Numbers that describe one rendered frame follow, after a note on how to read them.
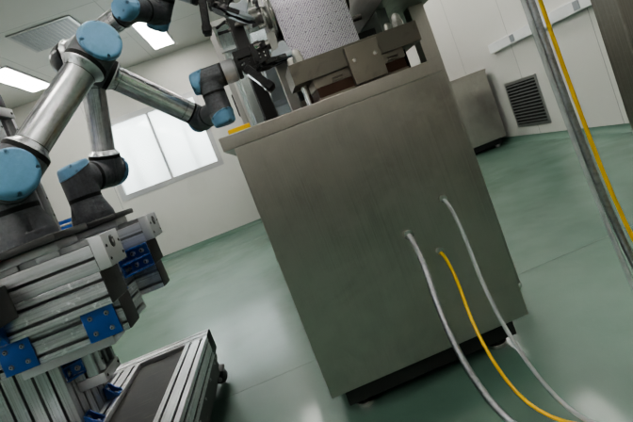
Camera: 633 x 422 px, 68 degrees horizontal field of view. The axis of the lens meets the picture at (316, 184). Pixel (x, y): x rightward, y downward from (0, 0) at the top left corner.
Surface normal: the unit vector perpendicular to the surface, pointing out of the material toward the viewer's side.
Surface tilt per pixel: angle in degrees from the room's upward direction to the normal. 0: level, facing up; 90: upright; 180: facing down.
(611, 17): 90
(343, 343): 90
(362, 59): 90
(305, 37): 90
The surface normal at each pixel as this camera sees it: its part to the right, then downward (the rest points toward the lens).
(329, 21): 0.11, 0.04
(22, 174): 0.55, -0.05
